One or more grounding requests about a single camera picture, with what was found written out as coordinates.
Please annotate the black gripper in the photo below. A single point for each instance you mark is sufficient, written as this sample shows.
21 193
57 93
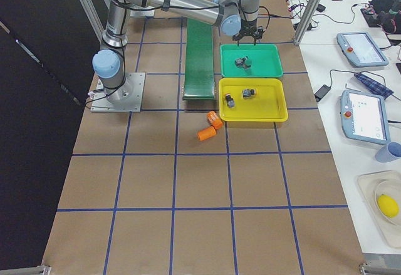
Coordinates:
247 31

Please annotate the green push button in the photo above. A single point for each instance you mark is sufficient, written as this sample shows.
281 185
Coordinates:
247 63
240 62

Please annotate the yellow push button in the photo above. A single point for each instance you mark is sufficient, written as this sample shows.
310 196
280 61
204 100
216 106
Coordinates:
249 93
229 100

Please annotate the orange cylinder marked 4680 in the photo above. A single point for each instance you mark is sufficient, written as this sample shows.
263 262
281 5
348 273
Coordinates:
214 120

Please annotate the plain orange cylinder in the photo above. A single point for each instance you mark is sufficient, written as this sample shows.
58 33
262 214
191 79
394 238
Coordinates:
206 133

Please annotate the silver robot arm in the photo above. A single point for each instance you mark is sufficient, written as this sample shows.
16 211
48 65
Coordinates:
236 18

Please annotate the green plastic tray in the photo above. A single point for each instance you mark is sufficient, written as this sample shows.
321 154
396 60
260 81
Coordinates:
265 61

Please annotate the yellow plastic tray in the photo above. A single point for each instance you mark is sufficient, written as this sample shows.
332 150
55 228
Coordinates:
269 104

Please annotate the green conveyor belt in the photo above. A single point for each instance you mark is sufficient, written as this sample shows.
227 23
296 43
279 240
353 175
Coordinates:
199 62

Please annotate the black power adapter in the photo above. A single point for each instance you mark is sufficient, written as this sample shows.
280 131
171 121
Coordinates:
321 92

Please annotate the far teach pendant tablet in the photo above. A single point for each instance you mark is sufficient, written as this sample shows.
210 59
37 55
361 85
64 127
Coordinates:
360 49

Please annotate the teach pendant tablet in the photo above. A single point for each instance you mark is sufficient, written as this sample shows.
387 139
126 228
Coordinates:
360 49
364 117

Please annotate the blue checkered cloth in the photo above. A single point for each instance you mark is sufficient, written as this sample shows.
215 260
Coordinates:
374 86

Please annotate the near teach pendant tablet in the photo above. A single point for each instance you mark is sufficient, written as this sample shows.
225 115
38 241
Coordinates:
364 117

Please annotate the blue cup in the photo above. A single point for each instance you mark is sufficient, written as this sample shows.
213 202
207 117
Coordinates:
388 153

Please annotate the yellow lemon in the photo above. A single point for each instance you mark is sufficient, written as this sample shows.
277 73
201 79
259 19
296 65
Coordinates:
388 206

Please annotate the aluminium frame post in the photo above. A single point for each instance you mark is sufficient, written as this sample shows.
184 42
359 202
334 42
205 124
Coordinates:
305 21

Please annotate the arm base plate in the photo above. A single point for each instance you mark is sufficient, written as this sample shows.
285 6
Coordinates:
127 98
142 14

